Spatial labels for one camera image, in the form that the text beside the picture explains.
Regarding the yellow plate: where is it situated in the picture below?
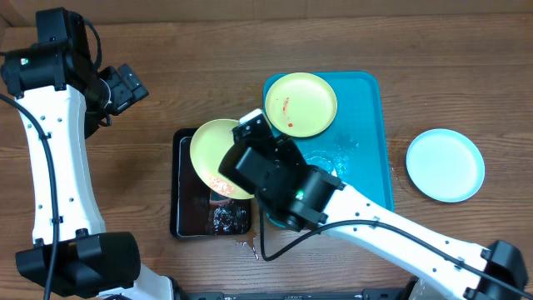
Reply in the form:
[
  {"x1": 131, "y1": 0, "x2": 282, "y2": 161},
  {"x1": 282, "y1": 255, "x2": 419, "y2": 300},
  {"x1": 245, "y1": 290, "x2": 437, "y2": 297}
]
[
  {"x1": 190, "y1": 119, "x2": 253, "y2": 200},
  {"x1": 264, "y1": 72, "x2": 338, "y2": 138}
]

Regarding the green orange sponge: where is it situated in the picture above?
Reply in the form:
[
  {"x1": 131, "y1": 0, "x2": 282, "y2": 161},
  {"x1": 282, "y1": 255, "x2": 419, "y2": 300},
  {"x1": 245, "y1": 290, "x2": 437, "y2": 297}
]
[{"x1": 208, "y1": 190, "x2": 248, "y2": 208}]

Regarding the light blue plate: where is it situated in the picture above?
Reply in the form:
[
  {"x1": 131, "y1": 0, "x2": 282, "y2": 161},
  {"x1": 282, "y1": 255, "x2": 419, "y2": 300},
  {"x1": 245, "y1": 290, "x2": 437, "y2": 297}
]
[{"x1": 406, "y1": 128, "x2": 486, "y2": 203}]

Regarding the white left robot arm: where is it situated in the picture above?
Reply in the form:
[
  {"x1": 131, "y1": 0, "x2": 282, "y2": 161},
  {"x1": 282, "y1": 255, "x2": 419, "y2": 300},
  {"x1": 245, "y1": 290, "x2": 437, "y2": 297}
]
[{"x1": 2, "y1": 41, "x2": 178, "y2": 299}]

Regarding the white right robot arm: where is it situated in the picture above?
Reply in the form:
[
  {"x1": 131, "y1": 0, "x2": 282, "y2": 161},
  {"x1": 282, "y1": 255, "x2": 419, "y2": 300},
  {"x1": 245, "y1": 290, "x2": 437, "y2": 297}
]
[{"x1": 219, "y1": 119, "x2": 532, "y2": 299}]

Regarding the black water tray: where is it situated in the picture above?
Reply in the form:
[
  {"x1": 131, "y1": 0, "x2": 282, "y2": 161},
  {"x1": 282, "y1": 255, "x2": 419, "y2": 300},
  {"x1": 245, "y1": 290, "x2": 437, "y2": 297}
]
[{"x1": 170, "y1": 128, "x2": 252, "y2": 239}]

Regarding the teal plastic tray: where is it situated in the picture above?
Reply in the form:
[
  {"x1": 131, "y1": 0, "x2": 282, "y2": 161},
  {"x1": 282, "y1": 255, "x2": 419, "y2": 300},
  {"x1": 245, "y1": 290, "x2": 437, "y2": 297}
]
[{"x1": 293, "y1": 71, "x2": 395, "y2": 211}]

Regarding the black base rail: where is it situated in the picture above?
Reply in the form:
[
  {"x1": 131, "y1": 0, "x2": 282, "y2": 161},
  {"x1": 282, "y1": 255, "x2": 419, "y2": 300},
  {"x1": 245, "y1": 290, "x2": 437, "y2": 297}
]
[{"x1": 182, "y1": 287, "x2": 409, "y2": 300}]

